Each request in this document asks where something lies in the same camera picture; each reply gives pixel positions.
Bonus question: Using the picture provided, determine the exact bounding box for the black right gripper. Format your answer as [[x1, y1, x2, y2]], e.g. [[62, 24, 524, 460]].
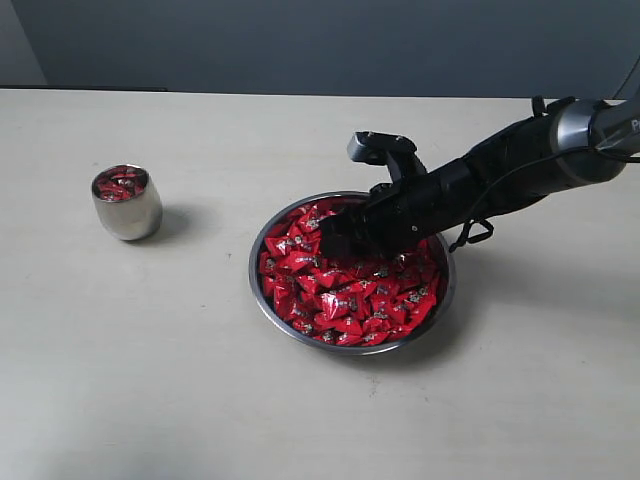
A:
[[319, 159, 475, 260]]

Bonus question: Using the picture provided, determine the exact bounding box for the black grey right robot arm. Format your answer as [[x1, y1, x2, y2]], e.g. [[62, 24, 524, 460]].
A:
[[320, 97, 639, 258]]

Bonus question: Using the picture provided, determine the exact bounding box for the pile of red wrapped candies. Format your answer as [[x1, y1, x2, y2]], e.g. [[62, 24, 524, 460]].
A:
[[251, 195, 448, 349]]

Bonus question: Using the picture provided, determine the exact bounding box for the round steel bowl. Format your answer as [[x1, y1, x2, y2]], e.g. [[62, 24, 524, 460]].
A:
[[248, 191, 457, 356]]

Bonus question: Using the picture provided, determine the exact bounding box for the stainless steel cup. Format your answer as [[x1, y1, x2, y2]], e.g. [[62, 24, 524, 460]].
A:
[[91, 166, 163, 241]]

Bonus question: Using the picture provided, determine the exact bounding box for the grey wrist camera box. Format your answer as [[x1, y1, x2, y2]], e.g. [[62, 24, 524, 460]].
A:
[[347, 131, 427, 183]]

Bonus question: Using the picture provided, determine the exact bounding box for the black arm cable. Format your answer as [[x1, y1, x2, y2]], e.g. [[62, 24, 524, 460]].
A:
[[447, 49, 640, 254]]

